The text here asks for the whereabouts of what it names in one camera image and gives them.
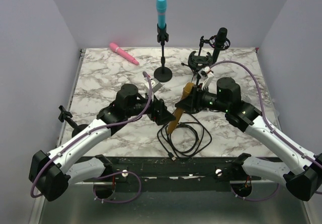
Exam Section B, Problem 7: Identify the shock mount mic stand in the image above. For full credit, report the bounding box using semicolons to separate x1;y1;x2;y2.
181;50;215;114

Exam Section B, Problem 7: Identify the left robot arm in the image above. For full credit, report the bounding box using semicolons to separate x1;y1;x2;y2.
29;84;175;201

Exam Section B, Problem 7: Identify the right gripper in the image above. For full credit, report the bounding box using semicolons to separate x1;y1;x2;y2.
176;83;229;112

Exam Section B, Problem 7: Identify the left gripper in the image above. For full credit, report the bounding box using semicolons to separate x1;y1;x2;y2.
126;89;176;125

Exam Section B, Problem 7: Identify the gold microphone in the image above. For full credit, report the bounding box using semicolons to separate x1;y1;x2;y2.
167;82;195;134

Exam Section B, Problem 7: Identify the short black mic stand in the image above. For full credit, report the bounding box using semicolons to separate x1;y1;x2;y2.
58;105;88;138

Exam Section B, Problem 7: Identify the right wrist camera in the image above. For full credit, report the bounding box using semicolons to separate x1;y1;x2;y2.
198;66;214;90

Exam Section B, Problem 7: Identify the black usb cable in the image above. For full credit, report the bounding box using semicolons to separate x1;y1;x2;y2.
156;108;213;162

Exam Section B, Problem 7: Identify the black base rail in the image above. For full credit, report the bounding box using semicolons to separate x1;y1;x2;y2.
87;157;277;194

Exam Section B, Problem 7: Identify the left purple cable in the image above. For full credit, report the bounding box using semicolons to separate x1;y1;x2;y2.
30;71;154;198

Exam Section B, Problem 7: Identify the black condenser microphone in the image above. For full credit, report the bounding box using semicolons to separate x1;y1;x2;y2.
212;27;231;63

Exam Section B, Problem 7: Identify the pink microphone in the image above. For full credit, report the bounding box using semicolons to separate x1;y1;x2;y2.
109;43;139;65

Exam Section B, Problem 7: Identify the blue microphone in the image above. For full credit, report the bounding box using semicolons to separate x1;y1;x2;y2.
156;0;167;29

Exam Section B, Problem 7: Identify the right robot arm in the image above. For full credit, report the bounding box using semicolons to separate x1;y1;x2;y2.
175;77;321;201

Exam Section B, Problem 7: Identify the tall black mic stand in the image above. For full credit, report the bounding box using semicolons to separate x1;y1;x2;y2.
153;25;173;83

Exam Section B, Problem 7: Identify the black tripod mic stand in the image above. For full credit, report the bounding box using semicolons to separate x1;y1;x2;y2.
181;36;215;81

